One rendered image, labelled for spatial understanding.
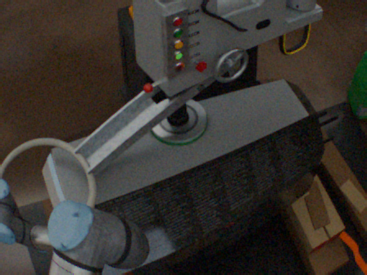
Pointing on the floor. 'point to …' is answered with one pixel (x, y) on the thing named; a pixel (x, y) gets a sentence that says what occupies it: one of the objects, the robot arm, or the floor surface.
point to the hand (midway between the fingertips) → (20, 234)
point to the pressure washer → (359, 89)
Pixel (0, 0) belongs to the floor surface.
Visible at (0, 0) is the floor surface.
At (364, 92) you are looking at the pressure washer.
